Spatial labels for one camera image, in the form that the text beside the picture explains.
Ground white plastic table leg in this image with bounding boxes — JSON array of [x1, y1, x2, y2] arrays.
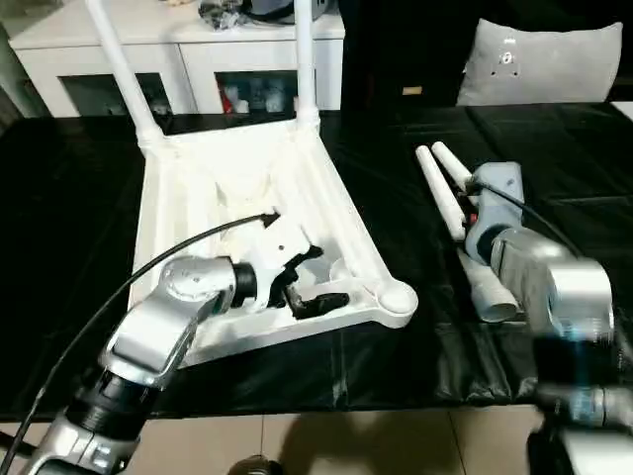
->
[[86, 0, 167, 149], [414, 144, 518, 324], [430, 142, 474, 192], [294, 0, 320, 135]]

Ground white plastic table top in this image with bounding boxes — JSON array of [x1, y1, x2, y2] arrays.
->
[[127, 121, 420, 368]]

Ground light grey pillow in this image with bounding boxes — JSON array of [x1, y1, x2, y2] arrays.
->
[[455, 19, 624, 106]]

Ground dark robot foot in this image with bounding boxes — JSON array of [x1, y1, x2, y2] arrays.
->
[[229, 454, 283, 475]]

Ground black sofa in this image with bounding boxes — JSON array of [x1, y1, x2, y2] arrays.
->
[[340, 0, 633, 106]]

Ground white cabinet with glass doors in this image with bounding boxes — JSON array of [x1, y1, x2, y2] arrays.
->
[[7, 0, 345, 119]]

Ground black work mat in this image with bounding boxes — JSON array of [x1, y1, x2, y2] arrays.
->
[[0, 101, 633, 422]]

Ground grey curtain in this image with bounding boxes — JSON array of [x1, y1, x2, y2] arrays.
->
[[0, 24, 31, 125]]

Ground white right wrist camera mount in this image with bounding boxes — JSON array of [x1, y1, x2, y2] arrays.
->
[[464, 161, 525, 261]]

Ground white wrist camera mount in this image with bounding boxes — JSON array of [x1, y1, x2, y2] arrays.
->
[[231, 215, 311, 316], [464, 161, 525, 261]]

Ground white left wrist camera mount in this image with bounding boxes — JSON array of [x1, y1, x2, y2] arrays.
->
[[231, 215, 311, 316]]

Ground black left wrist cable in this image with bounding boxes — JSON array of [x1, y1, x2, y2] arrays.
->
[[9, 212, 281, 475]]

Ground black table frame leg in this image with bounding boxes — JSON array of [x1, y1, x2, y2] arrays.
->
[[0, 428, 24, 454]]

